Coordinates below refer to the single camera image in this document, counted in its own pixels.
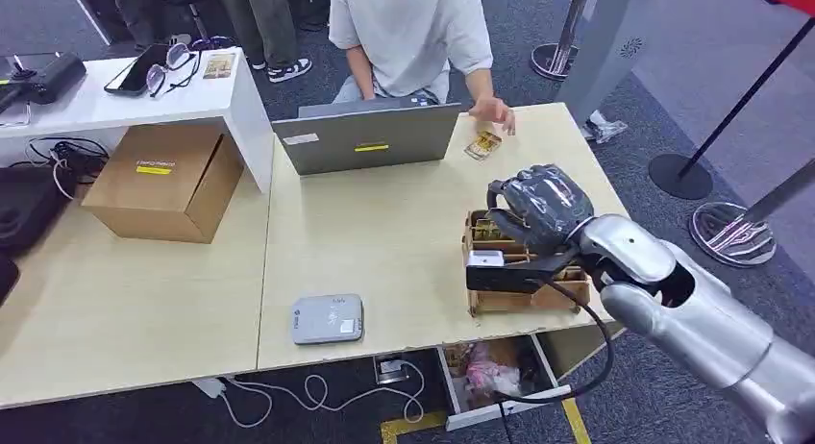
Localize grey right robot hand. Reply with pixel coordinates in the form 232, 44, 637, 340
486, 163, 596, 258

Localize person's left hand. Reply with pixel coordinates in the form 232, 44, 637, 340
467, 96, 518, 137

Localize printed card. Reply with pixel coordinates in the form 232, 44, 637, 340
201, 52, 237, 82
463, 130, 505, 162

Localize cards in wooden box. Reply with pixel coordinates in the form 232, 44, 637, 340
472, 219, 507, 244

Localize wooden card box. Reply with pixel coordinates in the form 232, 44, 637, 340
462, 209, 593, 319

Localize person seated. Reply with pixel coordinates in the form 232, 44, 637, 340
327, 0, 518, 137

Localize grey standing pillar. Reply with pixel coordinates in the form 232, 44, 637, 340
556, 0, 661, 145

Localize grey laptop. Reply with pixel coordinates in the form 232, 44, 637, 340
271, 96, 463, 178

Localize pink plastic bag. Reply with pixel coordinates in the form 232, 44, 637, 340
463, 358, 525, 399

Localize white open drawer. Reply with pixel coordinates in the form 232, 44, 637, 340
435, 332, 575, 433

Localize yellow floor tape strip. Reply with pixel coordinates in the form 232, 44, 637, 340
380, 409, 449, 444
561, 397, 594, 444

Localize floor socket box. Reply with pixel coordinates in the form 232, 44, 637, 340
373, 354, 410, 386

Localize grey flat router box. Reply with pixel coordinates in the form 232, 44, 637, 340
290, 292, 366, 348

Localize person standing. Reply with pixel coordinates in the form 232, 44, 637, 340
215, 0, 314, 86

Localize purple tinted eyeglasses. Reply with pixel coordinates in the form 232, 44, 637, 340
189, 35, 237, 53

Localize cardboard box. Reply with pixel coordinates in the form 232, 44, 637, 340
81, 123, 246, 246

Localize black smartphone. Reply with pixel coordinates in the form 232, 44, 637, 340
103, 42, 171, 99

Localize white power adapter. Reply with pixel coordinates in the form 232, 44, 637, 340
189, 376, 229, 402

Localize white desk riser shelf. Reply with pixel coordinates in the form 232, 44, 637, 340
0, 45, 276, 195

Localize black handheld device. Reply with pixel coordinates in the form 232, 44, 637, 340
0, 50, 88, 115

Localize black bag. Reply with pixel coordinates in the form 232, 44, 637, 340
0, 163, 79, 259

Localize black pouch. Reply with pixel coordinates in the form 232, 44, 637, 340
0, 252, 21, 307

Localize chrome stanchion post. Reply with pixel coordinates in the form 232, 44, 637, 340
530, 0, 595, 84
688, 158, 815, 269

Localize black stanchion post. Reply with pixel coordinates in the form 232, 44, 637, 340
647, 16, 815, 203

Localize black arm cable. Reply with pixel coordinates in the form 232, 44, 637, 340
495, 278, 616, 444

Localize white power cable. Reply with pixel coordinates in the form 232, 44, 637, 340
218, 359, 427, 431

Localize black frame eyeglasses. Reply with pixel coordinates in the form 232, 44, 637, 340
144, 42, 205, 99

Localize black cable bundle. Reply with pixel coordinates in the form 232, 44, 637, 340
24, 136, 111, 186

